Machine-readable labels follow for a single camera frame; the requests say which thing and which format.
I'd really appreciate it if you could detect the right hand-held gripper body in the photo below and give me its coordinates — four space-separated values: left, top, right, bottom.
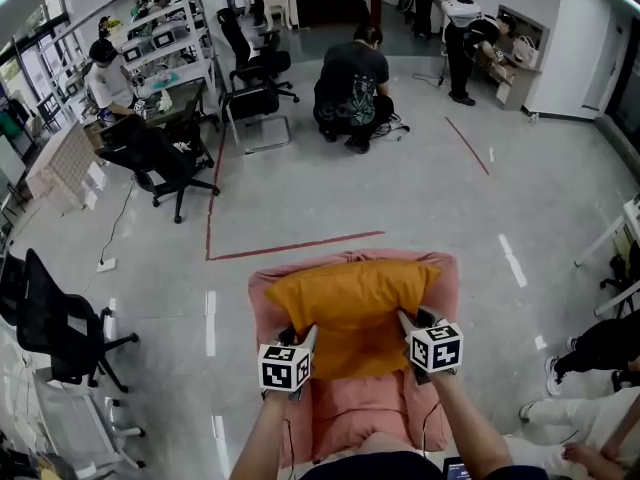
409 320 465 385

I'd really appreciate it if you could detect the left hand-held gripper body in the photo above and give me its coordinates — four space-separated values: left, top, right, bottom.
257 342 313 402

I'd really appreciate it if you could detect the orange pillow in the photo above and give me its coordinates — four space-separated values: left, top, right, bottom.
264 259 444 382

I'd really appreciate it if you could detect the person's right forearm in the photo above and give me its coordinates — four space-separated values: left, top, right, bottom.
429 370 514 480

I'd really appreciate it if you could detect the person's left forearm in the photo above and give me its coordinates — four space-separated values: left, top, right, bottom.
229 390 294 480

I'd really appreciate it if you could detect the pink cushioned seat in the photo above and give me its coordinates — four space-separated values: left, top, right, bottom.
248 249 459 469

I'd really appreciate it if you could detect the black chest-worn phone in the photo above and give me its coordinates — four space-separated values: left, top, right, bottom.
442 456 471 480

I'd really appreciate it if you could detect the person's dark shirt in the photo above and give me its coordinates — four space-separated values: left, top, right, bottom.
299 450 544 480

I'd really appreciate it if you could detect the white grey office chair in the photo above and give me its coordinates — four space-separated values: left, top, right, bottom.
32 377 147 469

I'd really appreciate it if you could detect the black mesh office chair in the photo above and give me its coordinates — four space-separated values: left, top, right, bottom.
0 247 141 395

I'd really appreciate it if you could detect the black cantilever chair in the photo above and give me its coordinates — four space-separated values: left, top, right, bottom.
219 85 293 155

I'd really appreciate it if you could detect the dark desk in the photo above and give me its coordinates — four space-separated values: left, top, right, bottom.
97 77 209 134

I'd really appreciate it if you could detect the white cluttered table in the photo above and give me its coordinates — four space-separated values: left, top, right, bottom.
0 317 56 480

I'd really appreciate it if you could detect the beige lattice cabinet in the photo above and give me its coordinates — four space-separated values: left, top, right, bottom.
24 120 109 214

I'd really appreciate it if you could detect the white handbag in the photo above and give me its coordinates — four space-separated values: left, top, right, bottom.
512 35 540 68

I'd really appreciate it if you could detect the black high-back office chair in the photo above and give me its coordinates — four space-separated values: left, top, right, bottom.
216 7 300 104

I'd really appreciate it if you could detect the white board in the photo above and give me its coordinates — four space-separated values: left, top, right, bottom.
0 135 27 189

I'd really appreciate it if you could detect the small white table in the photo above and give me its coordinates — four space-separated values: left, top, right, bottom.
262 0 292 32

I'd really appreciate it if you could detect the white shelf rack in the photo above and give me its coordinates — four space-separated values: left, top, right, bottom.
54 0 221 94

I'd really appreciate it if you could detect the clothes rack with green garment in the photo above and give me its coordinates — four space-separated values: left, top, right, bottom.
0 95 34 154

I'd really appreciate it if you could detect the thin black cable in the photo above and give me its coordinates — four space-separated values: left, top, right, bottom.
421 400 444 457

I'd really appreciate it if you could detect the bundle of black cables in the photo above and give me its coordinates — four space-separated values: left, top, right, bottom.
374 112 412 142

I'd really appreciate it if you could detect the black floor cable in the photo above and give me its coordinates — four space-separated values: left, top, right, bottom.
99 175 137 264

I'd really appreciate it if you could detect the grey wall cabinet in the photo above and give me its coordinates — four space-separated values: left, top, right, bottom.
479 3 551 112

